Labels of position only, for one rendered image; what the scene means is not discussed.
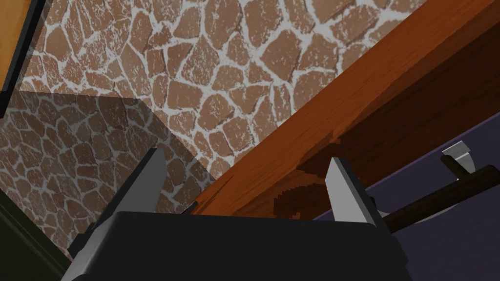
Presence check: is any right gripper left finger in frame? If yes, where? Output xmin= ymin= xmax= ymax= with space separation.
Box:
xmin=91 ymin=148 xmax=168 ymax=229

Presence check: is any dark purple drawer front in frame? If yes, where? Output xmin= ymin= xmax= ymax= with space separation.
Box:
xmin=312 ymin=112 xmax=500 ymax=281

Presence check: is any dark brown bar handle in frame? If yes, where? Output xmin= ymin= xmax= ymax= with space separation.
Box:
xmin=380 ymin=140 xmax=500 ymax=235

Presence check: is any brown wooden cupboard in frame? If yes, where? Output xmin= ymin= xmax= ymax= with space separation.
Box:
xmin=191 ymin=0 xmax=500 ymax=220

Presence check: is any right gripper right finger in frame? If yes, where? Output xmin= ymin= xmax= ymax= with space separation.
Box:
xmin=325 ymin=157 xmax=392 ymax=234

